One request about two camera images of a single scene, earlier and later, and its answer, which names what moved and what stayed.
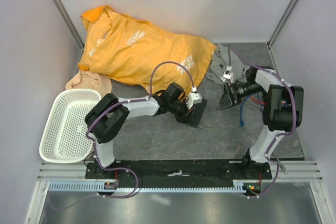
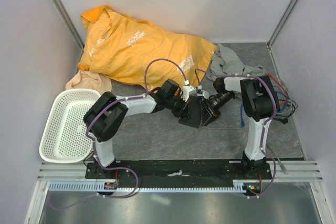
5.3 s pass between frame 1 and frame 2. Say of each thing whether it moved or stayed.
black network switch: stayed
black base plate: stayed
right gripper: moved
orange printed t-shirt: stayed
